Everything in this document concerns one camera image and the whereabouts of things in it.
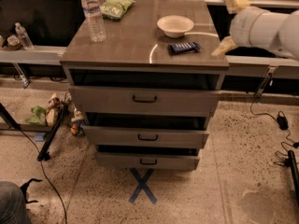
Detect white paper bowl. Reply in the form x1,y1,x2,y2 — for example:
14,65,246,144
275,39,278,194
157,15,194,38

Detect bottom grey drawer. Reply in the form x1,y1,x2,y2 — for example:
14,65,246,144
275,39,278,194
95,152,200,171

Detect blue tape cross mark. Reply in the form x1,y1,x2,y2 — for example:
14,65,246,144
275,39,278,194
129,168,157,204

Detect grey drawer cabinet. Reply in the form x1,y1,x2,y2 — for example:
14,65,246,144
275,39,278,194
61,0,229,157

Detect dark blue snack packet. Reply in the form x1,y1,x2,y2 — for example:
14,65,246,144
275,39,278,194
168,42,201,55

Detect person knee in jeans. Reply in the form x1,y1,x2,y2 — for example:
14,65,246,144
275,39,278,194
0,181,32,224

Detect black power adapter cable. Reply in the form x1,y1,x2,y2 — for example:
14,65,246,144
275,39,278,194
249,93,299,168

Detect clear plastic water bottle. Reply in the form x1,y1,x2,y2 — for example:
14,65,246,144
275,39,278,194
81,0,107,42

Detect black floor cable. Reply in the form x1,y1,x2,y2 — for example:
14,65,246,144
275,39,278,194
18,128,68,224

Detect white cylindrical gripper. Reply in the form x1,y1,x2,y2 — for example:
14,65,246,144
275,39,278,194
211,0,289,56

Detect green chip bag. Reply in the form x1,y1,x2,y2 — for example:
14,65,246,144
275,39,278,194
101,0,135,20

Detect small figurine toy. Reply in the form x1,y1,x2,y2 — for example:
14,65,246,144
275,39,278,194
70,110,85,136

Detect middle grey drawer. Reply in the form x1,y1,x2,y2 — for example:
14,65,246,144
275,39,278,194
84,126,208,149

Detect grey drawer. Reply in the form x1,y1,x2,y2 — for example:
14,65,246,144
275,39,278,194
95,152,200,171
84,126,208,149
69,86,219,117

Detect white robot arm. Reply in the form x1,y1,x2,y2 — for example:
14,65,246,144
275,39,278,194
212,0,299,61

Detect black stand right edge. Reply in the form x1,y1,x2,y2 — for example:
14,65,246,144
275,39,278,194
287,150,299,204

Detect top grey drawer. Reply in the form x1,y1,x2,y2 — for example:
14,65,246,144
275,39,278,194
69,86,219,117

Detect green bag on floor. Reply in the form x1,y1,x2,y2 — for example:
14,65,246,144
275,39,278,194
25,105,46,126

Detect round object on ledge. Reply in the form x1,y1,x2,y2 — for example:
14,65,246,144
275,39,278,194
7,35,21,47

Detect small water bottle on ledge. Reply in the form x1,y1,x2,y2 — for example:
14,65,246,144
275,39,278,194
15,22,34,49

